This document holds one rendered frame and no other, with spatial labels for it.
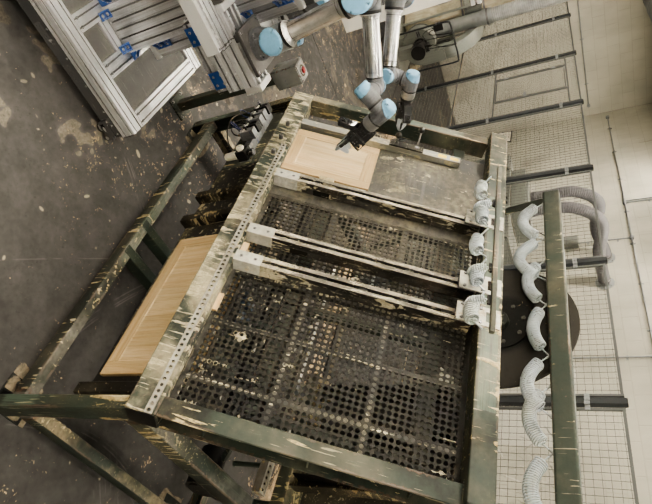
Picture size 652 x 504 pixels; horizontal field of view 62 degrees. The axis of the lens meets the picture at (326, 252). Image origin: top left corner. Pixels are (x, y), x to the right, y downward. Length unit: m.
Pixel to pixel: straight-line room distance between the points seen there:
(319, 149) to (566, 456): 1.95
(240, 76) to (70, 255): 1.23
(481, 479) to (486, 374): 0.42
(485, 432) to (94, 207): 2.22
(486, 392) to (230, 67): 1.86
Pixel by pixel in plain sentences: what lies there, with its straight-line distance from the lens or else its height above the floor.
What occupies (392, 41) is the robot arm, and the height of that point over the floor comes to 1.56.
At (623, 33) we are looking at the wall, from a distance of 11.79.
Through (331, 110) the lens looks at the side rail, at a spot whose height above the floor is 1.00.
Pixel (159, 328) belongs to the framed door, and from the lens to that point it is 2.73.
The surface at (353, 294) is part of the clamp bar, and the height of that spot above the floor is 1.39.
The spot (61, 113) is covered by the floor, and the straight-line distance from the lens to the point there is 3.17.
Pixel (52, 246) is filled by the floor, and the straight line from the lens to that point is 2.97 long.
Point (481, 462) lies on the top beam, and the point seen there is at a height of 1.92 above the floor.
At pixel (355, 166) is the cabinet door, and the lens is 3.07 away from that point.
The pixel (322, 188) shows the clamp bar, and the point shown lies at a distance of 2.82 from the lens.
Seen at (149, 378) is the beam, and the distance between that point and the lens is 2.16.
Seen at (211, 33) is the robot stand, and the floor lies 0.95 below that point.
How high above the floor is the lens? 2.34
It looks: 26 degrees down
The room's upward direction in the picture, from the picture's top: 83 degrees clockwise
